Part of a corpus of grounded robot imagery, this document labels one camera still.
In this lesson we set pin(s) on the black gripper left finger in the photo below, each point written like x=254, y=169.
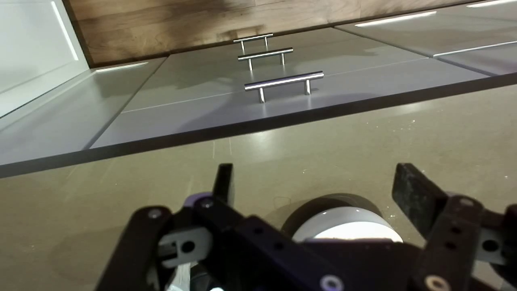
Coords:
x=221, y=184

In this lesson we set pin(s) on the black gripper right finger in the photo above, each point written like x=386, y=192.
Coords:
x=417, y=195

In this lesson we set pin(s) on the light lower kitchen cabinets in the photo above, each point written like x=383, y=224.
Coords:
x=188, y=108

